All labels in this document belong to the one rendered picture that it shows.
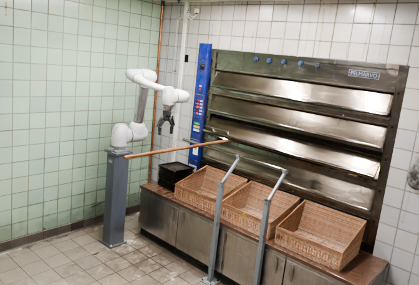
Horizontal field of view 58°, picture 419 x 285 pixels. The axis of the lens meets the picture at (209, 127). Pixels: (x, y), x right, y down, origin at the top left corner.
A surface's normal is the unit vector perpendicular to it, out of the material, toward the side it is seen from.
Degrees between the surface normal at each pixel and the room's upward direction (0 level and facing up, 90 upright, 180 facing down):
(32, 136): 90
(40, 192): 90
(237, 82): 70
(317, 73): 90
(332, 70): 90
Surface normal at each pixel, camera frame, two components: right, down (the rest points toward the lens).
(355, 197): -0.58, -0.27
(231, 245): -0.65, 0.09
